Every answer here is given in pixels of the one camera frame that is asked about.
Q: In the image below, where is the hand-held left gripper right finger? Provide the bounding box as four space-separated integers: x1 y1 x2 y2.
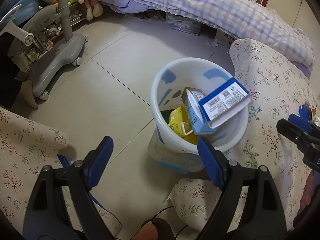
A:
197 137 288 240

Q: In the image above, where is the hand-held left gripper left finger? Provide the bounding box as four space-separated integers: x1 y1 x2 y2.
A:
23 136 118 240

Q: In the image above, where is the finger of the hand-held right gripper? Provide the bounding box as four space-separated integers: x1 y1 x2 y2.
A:
299 104 313 122
276 114 320 153

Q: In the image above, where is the white plastic waste bin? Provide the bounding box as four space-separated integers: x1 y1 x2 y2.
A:
150 57 249 154

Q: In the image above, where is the light blue carton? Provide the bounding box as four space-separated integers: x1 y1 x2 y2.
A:
186 90 217 135

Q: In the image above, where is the yellow paper bowl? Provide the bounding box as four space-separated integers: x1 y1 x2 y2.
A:
168 106 200 145

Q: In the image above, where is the blue and white box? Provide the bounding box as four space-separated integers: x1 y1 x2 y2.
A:
198 77 252 129

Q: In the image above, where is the person's left hand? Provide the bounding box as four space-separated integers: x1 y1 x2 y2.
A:
131 221 158 240

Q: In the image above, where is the clear plastic storage box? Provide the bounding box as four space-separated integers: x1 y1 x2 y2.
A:
148 127 204 174

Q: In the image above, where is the floral tablecloth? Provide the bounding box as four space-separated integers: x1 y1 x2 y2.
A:
0 106 123 238
166 38 320 233

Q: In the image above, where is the grey office chair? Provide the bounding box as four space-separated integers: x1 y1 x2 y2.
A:
0 0 89 100

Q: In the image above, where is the white door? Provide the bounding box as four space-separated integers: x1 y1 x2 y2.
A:
265 0 304 27

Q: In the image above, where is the grey under-bed storage box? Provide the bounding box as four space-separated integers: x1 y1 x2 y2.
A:
166 12 203 36

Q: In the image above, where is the plaid blanket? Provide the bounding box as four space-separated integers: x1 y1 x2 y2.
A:
130 0 315 68

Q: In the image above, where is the low wooden shelf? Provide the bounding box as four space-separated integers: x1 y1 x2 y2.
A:
45 2 83 43

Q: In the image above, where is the blue jacket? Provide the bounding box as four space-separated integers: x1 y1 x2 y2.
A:
0 0 40 28

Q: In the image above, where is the blue strap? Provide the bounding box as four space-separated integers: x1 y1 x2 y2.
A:
57 154 107 210

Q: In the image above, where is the black cable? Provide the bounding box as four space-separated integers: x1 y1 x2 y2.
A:
112 205 188 240

